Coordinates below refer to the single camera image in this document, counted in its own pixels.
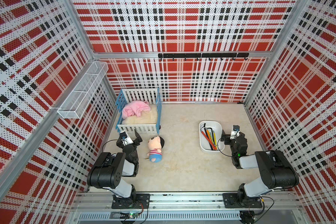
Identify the yellow sleeve hex key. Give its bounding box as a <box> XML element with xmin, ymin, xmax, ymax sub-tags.
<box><xmin>212</xmin><ymin>131</ymin><xmax>217</xmax><ymax>146</ymax></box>

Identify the red sleeve hex key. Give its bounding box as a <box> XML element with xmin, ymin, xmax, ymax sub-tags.
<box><xmin>201</xmin><ymin>131</ymin><xmax>217</xmax><ymax>151</ymax></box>

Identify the orange sleeve hex key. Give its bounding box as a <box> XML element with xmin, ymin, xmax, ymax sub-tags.
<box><xmin>202</xmin><ymin>127</ymin><xmax>212</xmax><ymax>141</ymax></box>

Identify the black large hex key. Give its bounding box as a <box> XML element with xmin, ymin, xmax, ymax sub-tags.
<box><xmin>200</xmin><ymin>123</ymin><xmax>214</xmax><ymax>151</ymax></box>

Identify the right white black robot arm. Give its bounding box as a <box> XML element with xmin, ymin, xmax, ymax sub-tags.
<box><xmin>220</xmin><ymin>126</ymin><xmax>299</xmax><ymax>204</ymax></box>

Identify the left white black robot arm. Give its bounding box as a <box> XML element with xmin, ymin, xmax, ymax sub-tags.
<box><xmin>87</xmin><ymin>131</ymin><xmax>142</xmax><ymax>204</ymax></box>

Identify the white plastic storage box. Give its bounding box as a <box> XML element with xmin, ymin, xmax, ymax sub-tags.
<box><xmin>199</xmin><ymin>120</ymin><xmax>225</xmax><ymax>154</ymax></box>

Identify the pink plush blanket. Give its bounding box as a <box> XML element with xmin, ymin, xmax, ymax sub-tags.
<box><xmin>122</xmin><ymin>100</ymin><xmax>151</xmax><ymax>119</ymax></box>

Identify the plush doll striped hat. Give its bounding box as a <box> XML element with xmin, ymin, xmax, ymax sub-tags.
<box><xmin>147</xmin><ymin>136</ymin><xmax>165</xmax><ymax>163</ymax></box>

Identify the cream fluffy mattress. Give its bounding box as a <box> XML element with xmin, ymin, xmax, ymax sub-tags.
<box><xmin>121</xmin><ymin>105</ymin><xmax>158</xmax><ymax>125</ymax></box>

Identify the blue white toy crib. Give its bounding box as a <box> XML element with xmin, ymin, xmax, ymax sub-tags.
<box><xmin>115</xmin><ymin>88</ymin><xmax>162</xmax><ymax>134</ymax></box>

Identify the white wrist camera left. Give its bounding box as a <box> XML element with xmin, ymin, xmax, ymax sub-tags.
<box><xmin>119</xmin><ymin>131</ymin><xmax>128</xmax><ymax>144</ymax></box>

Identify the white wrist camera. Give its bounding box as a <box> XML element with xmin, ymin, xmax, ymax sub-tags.
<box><xmin>230</xmin><ymin>125</ymin><xmax>240</xmax><ymax>139</ymax></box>
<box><xmin>119</xmin><ymin>131</ymin><xmax>128</xmax><ymax>144</ymax></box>

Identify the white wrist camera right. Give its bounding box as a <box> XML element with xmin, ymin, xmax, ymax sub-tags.
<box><xmin>230</xmin><ymin>125</ymin><xmax>240</xmax><ymax>139</ymax></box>

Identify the white wire mesh shelf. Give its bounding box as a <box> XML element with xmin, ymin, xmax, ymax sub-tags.
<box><xmin>58</xmin><ymin>61</ymin><xmax>108</xmax><ymax>119</ymax></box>

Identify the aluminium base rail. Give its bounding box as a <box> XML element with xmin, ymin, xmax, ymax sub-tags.
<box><xmin>67</xmin><ymin>191</ymin><xmax>307</xmax><ymax>224</ymax></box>

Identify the black wall hook rail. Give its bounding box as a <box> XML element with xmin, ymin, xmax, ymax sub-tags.
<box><xmin>158</xmin><ymin>53</ymin><xmax>250</xmax><ymax>59</ymax></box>

